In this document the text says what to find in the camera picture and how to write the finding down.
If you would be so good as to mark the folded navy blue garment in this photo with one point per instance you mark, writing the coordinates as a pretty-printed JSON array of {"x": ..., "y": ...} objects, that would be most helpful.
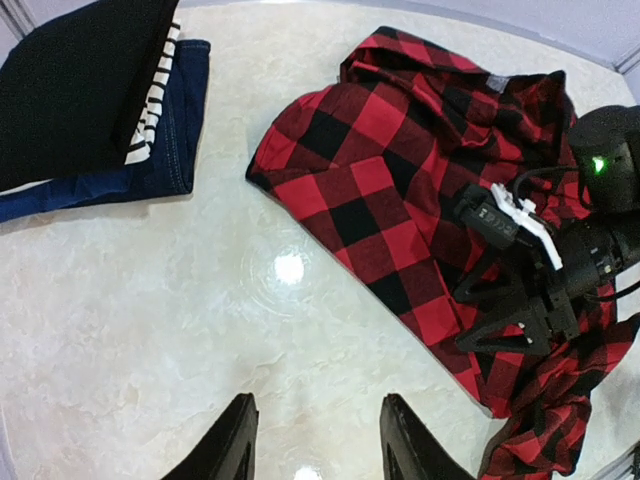
[{"x": 168, "y": 172}]

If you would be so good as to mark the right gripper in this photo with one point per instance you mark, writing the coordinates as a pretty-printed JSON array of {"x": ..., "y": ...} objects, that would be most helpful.
[{"x": 592, "y": 251}]

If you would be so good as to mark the red black plaid shirt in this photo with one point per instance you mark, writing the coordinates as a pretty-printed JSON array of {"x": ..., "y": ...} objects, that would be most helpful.
[{"x": 371, "y": 166}]

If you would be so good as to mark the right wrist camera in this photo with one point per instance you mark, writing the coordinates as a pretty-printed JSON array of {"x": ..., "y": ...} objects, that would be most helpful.
[{"x": 495, "y": 215}]

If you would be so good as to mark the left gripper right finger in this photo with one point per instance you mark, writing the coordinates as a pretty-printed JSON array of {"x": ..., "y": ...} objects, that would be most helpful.
[{"x": 410, "y": 451}]

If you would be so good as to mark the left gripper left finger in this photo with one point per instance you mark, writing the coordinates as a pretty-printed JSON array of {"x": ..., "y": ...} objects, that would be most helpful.
[{"x": 227, "y": 451}]

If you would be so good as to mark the folded black garment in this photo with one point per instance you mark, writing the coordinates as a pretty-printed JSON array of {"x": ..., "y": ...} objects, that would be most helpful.
[{"x": 72, "y": 91}]

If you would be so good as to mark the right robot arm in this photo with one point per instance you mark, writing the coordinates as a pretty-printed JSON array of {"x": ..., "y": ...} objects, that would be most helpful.
[{"x": 605, "y": 146}]

